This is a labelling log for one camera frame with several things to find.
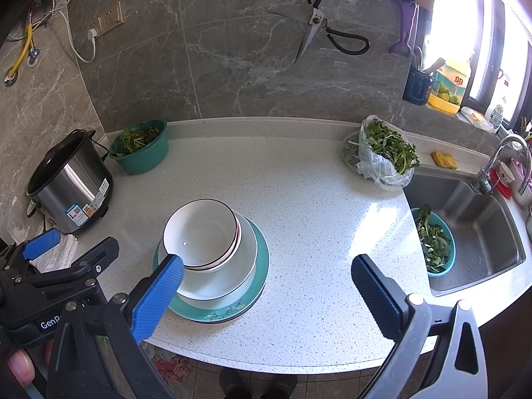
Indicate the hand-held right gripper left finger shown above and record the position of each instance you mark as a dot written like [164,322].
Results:
[156,299]

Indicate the white folded towel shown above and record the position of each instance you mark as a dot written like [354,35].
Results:
[58,253]

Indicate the large teal floral plate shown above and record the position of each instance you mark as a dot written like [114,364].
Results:
[259,266]

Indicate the pink cup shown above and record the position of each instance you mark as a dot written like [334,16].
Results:
[521,176]

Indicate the stainless steel rice cooker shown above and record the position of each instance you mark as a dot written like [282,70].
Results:
[66,183]

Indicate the red plastic bag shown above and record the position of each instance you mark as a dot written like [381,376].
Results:
[174,368]

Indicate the beige wall outlet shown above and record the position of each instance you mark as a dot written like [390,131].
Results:
[110,17]

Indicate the chrome faucet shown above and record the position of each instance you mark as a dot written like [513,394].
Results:
[496,158]

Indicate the white labelled bottle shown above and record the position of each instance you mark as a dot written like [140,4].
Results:
[495,118]

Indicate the black-rimmed printed bowl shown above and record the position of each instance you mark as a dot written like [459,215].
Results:
[199,232]

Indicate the plastic bag of greens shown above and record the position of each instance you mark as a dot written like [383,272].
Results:
[382,158]

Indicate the yellow dish soap bottle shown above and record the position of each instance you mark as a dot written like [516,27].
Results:
[451,87]

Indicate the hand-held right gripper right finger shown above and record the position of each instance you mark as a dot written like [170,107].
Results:
[376,295]

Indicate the person's left hand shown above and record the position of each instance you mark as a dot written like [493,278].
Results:
[20,365]

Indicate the white packet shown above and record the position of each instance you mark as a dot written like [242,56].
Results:
[476,118]

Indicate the small plain white bowl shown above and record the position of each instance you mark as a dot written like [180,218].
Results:
[238,237]

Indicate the dark shoe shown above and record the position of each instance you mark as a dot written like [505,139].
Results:
[235,384]
[278,388]

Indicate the leafy greens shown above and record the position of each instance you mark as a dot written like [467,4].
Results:
[135,137]

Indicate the stainless steel sink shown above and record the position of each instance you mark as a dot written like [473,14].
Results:
[486,232]

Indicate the dark blue utensil holder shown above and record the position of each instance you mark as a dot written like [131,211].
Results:
[417,87]

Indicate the blue-capped wall valve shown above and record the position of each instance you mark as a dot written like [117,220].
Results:
[34,56]

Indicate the white deep bowl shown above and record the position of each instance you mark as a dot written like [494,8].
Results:
[224,282]

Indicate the green plastic strainer basket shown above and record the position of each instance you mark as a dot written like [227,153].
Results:
[141,160]

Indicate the teal strainer with greens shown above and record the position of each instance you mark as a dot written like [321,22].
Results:
[434,241]

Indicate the yellow sponge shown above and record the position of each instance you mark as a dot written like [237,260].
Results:
[444,160]

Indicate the red holder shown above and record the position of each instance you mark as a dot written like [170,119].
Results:
[501,183]

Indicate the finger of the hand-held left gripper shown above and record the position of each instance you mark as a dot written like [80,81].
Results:
[97,253]
[41,244]

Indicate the purple peeler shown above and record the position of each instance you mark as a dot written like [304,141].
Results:
[405,29]

